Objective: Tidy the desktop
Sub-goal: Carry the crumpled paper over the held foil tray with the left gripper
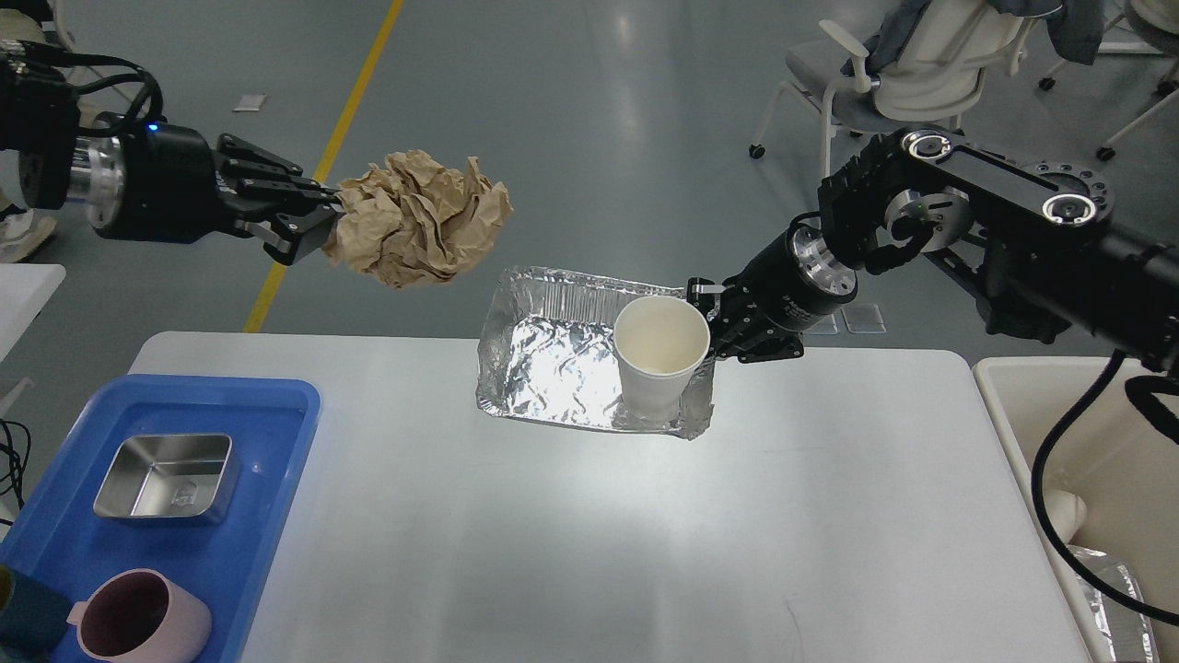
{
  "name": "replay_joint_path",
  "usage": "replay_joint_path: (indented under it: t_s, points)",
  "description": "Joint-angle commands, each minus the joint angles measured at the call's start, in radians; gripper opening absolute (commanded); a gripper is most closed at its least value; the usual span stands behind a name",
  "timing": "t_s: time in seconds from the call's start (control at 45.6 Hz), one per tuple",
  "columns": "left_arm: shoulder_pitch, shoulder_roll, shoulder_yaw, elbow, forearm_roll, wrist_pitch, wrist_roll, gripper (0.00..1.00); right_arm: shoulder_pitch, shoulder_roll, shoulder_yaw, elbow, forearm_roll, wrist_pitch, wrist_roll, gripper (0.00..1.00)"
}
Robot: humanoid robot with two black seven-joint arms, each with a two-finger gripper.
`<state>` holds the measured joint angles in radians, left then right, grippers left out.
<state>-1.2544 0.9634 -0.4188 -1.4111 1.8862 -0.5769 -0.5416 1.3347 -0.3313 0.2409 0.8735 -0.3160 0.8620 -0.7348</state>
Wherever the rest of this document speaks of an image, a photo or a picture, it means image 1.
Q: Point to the black right robotiq gripper body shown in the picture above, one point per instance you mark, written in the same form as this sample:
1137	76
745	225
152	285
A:
784	291

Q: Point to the black left robotiq gripper body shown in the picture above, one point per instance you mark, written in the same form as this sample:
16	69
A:
166	188

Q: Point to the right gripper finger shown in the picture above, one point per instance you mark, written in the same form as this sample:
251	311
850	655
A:
707	297

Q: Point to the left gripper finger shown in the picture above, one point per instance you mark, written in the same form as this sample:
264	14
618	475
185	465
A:
291	220
241	165

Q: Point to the white paper cup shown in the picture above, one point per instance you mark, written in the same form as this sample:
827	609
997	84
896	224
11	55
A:
659	342
1067	514

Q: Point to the brown paper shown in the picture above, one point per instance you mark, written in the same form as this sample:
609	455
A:
411	221

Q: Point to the aluminium foil tray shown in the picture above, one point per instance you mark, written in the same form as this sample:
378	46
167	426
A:
547	355

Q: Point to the stainless steel rectangular dish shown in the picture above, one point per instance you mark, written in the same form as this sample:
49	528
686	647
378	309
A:
170	479

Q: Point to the pink mug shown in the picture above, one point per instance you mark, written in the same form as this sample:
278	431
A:
141	616

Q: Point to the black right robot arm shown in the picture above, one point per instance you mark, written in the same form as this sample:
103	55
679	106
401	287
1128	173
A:
1034	245

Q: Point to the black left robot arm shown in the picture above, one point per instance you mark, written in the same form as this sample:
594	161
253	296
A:
90	130

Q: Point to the person in beige trousers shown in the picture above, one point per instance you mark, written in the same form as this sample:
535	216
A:
23	232

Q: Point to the white side table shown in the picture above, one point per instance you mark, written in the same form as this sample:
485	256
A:
25	289

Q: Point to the white office chair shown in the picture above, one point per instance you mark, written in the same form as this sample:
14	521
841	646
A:
937	83

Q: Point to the white paper cup in bin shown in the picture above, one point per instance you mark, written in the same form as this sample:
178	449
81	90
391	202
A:
1067	514

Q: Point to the blue plastic tray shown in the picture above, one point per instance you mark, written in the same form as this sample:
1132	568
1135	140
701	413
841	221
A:
59	541

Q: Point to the beige plastic bin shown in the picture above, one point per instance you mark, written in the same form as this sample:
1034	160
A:
1125	470

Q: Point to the grey jacket on chair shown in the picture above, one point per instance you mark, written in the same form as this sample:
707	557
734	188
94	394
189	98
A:
976	23

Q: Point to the teal object at corner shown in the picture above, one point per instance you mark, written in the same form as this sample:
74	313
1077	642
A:
33	617

